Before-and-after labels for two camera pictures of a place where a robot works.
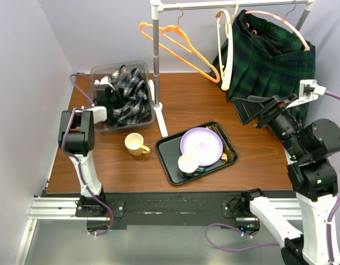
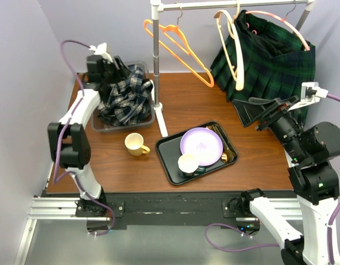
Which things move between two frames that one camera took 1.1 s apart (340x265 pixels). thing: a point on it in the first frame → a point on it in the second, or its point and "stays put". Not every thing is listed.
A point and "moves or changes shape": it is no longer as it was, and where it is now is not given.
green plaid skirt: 267,61 stays put
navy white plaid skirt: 128,104 stays put
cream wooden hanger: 225,16 → 240,76
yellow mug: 134,144 stays put
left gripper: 114,93 → 123,72
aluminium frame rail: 49,208 stays put
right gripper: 247,108 stays put
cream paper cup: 188,163 stays put
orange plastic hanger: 215,79 moves or changes shape
